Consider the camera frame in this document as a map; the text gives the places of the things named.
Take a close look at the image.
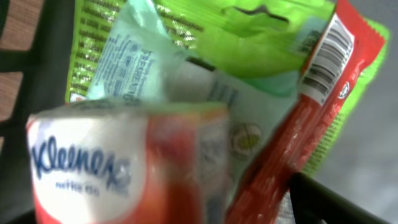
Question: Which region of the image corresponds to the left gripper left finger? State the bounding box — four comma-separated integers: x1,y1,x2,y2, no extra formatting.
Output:
6,210,36,224

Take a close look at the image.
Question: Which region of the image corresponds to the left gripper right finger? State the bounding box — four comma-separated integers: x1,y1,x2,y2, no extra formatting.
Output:
289,173,386,224

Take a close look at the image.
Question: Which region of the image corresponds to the red white tissue pack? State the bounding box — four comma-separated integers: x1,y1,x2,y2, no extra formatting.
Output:
26,100,229,224

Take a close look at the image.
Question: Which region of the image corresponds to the red snack stick wrapper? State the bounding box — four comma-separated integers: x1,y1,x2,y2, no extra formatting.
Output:
226,1,385,224

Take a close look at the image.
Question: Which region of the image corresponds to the green gummy candy bag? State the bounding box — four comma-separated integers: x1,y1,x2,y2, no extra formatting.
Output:
65,0,389,174

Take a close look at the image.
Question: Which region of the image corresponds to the mint green wipes pack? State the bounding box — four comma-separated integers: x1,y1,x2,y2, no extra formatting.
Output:
86,1,298,201

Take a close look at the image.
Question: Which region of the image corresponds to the grey plastic shopping basket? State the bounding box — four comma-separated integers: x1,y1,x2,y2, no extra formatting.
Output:
0,0,398,224

